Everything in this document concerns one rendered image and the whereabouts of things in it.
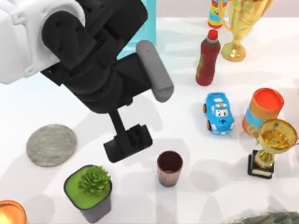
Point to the large gold trophy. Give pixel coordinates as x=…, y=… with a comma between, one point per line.
x=243, y=21

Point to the blue toy car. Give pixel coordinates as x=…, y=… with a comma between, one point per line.
x=218, y=114

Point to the dark grey ridged basket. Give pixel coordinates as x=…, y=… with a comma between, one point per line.
x=268, y=219

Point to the green plant in dark pot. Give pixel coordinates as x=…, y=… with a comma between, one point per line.
x=91, y=189

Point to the brown ribbed cup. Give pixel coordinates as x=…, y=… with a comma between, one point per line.
x=169, y=172

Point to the pale grey rounded camera box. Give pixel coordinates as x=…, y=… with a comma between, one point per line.
x=154, y=70

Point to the orange and blue can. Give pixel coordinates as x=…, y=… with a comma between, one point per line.
x=261, y=109

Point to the orange round cup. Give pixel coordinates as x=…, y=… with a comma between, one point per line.
x=10, y=213

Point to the small gold trophy black base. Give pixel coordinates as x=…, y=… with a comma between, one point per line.
x=275, y=137

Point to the grey round coaster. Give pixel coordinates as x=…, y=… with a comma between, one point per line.
x=51, y=145

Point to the light blue rack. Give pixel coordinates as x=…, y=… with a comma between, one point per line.
x=151, y=23

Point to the dark red bottle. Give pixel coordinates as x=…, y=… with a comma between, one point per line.
x=206, y=63

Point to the multicoloured striped bottle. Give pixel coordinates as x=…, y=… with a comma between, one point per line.
x=216, y=16

